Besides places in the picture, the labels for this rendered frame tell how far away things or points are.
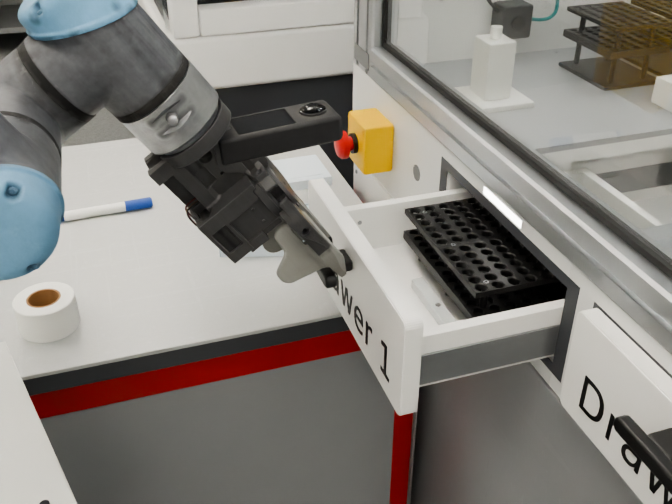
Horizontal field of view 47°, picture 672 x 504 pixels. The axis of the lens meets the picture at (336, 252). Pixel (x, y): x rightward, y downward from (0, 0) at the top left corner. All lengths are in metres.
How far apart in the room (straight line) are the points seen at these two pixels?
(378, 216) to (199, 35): 0.70
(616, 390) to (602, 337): 0.04
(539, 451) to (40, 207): 0.58
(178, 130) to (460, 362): 0.33
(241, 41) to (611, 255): 0.99
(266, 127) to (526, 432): 0.44
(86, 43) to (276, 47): 0.95
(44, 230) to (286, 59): 1.09
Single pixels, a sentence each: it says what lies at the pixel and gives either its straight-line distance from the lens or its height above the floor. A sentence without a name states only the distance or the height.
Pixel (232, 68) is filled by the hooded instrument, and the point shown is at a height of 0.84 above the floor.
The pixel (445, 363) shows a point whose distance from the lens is 0.73.
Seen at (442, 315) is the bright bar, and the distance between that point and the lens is 0.80.
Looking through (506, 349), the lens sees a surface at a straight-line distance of 0.75.
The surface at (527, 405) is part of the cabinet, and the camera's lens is 0.87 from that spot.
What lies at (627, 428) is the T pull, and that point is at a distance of 0.62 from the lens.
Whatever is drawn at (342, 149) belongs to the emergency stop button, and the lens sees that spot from 1.08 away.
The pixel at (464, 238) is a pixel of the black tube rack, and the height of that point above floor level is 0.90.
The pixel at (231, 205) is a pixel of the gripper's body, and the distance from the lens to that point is 0.67.
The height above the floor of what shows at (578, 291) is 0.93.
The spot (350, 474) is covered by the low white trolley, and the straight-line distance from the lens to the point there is 1.17.
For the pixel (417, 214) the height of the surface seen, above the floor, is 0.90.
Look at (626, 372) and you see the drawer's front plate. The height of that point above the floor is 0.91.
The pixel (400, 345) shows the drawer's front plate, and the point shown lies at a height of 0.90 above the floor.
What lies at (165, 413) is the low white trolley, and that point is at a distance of 0.99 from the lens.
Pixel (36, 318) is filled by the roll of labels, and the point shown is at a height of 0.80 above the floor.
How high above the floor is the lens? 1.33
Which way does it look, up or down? 32 degrees down
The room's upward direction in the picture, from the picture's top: straight up
